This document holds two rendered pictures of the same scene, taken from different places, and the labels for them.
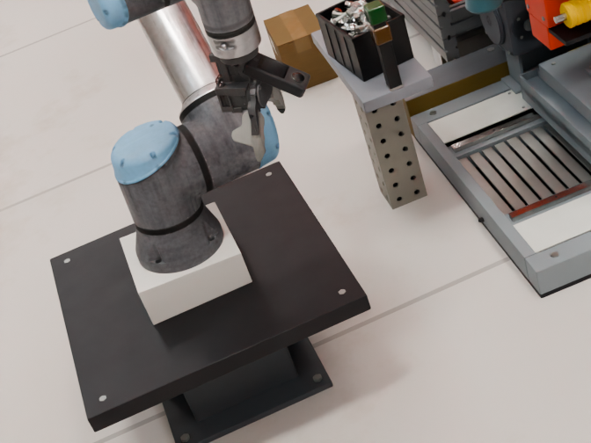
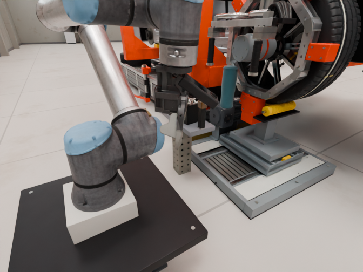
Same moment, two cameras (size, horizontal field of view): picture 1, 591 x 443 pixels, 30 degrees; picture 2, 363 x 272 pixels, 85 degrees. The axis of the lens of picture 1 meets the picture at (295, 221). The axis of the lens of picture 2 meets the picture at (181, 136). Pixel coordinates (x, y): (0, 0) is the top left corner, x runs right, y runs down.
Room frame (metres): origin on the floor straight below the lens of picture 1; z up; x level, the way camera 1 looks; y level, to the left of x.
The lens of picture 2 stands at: (1.32, 0.19, 0.94)
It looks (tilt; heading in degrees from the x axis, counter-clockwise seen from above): 28 degrees down; 336
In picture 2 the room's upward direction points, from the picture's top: straight up
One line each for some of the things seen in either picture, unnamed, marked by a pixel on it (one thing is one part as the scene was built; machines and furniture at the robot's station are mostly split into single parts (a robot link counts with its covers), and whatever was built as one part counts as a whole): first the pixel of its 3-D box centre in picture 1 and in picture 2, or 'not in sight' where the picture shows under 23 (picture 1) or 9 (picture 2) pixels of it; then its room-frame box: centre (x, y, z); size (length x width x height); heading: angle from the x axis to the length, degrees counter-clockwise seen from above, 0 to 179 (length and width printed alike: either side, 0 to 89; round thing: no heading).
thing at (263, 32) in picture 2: not in sight; (264, 32); (2.05, -0.53, 0.93); 0.09 x 0.05 x 0.05; 95
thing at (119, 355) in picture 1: (215, 324); (110, 232); (1.96, 0.25, 0.15); 0.60 x 0.60 x 0.30; 7
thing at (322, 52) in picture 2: not in sight; (321, 52); (1.92, -0.75, 0.85); 0.09 x 0.08 x 0.07; 5
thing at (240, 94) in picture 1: (242, 76); (173, 88); (1.79, 0.00, 0.80); 0.09 x 0.08 x 0.12; 61
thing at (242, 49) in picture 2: not in sight; (254, 47); (2.23, -0.65, 0.85); 0.21 x 0.14 x 0.14; 95
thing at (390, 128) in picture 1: (385, 128); (181, 145); (2.41, -0.30, 0.21); 0.10 x 0.10 x 0.42; 5
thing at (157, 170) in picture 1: (157, 171); (94, 150); (1.97, 0.23, 0.57); 0.17 x 0.15 x 0.18; 105
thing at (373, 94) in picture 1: (368, 58); (183, 118); (2.38, -0.30, 0.44); 0.43 x 0.17 x 0.03; 5
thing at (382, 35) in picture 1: (380, 32); (202, 104); (2.18, -0.32, 0.59); 0.04 x 0.04 x 0.04; 5
